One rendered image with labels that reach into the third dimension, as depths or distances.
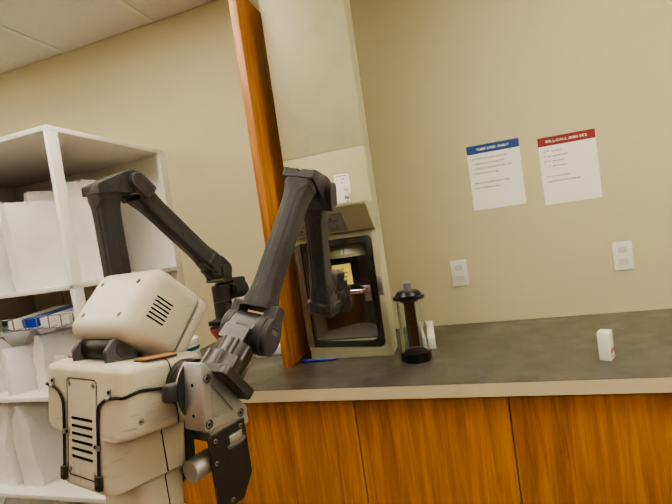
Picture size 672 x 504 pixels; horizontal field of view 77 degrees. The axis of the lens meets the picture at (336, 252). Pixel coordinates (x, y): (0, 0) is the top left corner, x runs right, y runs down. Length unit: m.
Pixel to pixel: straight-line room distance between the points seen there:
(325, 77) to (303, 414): 1.17
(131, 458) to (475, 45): 1.87
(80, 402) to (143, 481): 0.18
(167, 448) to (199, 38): 2.01
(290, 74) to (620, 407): 1.48
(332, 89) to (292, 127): 0.20
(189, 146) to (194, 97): 0.25
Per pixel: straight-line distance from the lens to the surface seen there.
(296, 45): 1.74
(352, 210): 1.46
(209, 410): 0.77
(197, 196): 2.35
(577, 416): 1.38
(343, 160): 1.58
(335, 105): 1.62
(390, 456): 1.45
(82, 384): 0.92
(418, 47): 2.08
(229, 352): 0.79
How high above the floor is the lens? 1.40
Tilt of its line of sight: 2 degrees down
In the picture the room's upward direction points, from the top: 8 degrees counter-clockwise
